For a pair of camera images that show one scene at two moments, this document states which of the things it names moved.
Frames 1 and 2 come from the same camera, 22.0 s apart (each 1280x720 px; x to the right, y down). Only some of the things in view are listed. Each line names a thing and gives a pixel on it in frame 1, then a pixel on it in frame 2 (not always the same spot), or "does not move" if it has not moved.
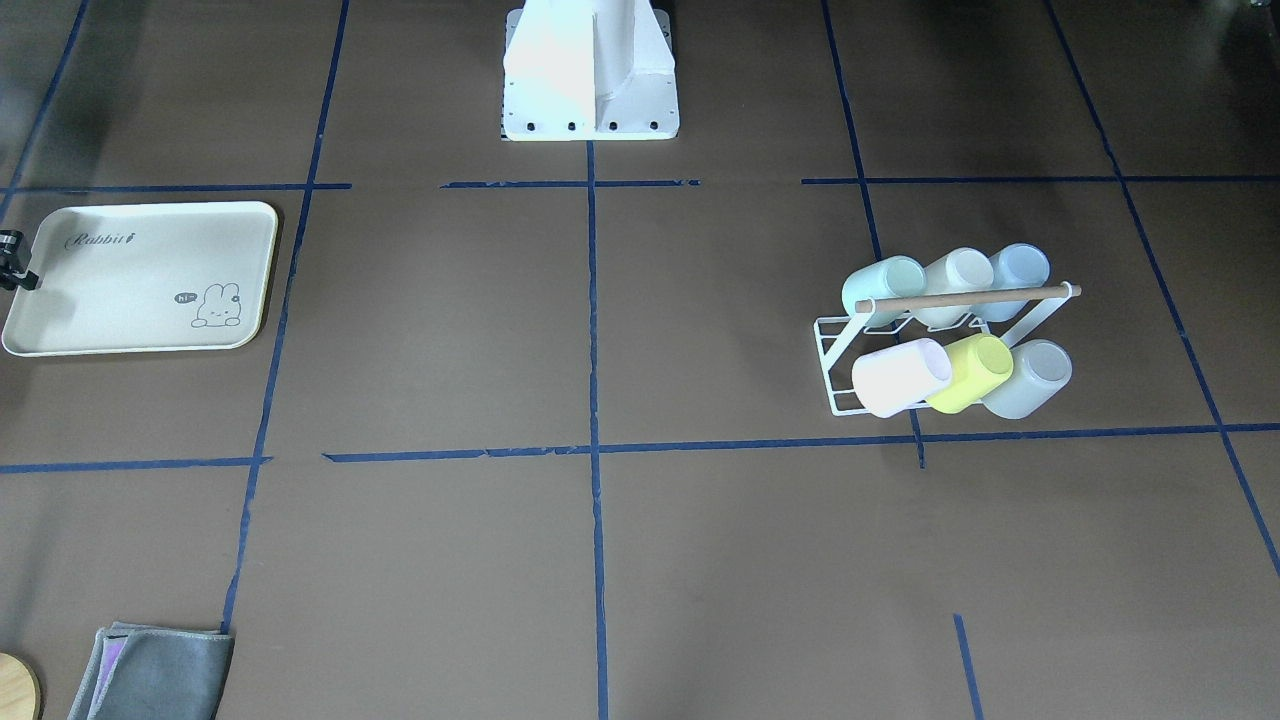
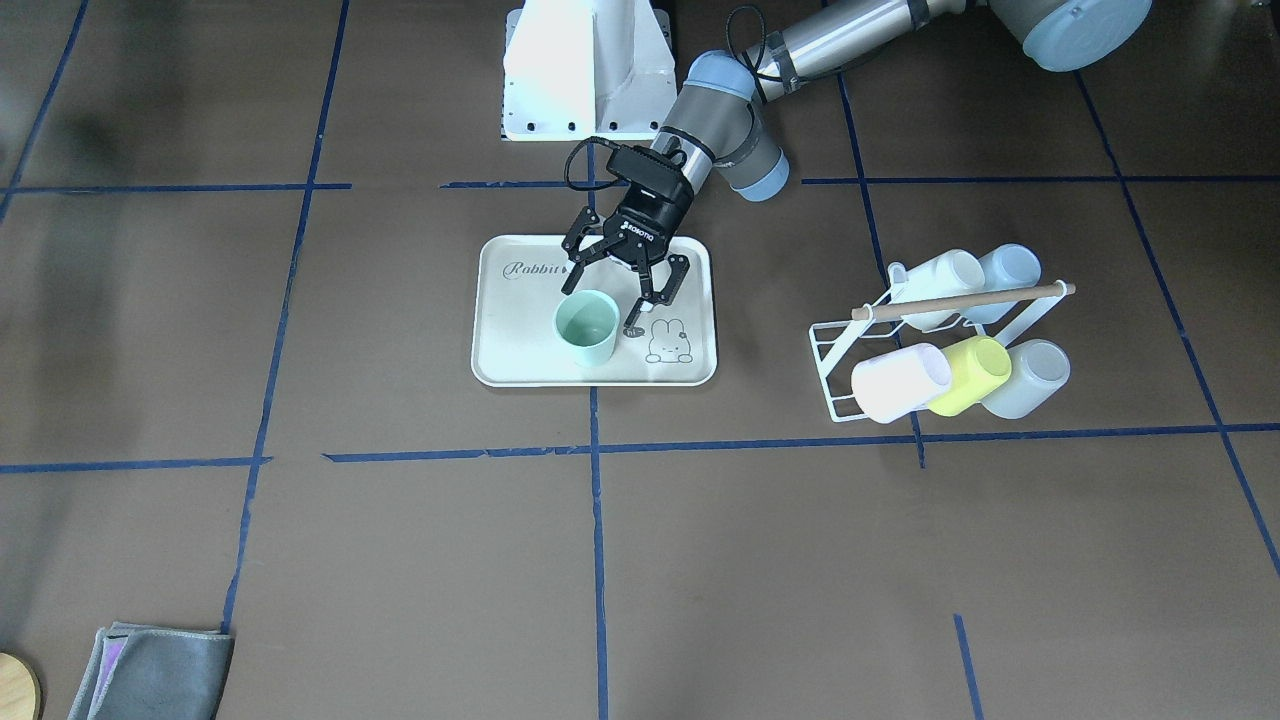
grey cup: (1040, 369) does not move
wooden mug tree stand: (19, 694) does not move
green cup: (893, 277) → (587, 321)
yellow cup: (978, 362) does not move
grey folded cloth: (150, 672) does not move
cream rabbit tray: (147, 277) → (517, 286)
